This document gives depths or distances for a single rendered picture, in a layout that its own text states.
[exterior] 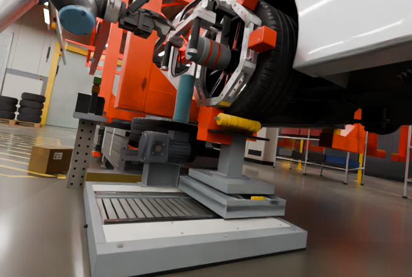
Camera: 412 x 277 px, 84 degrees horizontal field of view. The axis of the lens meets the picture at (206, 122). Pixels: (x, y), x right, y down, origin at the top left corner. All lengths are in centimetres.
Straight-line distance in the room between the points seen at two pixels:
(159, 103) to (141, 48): 37
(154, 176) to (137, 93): 54
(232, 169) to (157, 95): 69
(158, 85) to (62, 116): 1257
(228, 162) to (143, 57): 85
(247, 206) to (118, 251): 58
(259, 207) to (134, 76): 104
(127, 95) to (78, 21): 77
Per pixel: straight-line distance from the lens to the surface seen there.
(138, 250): 73
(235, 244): 89
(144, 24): 92
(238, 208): 105
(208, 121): 113
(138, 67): 153
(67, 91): 1408
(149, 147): 131
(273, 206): 119
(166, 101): 155
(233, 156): 123
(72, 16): 79
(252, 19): 110
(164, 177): 154
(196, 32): 101
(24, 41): 1459
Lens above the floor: 40
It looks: 4 degrees up
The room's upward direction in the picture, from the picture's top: 8 degrees clockwise
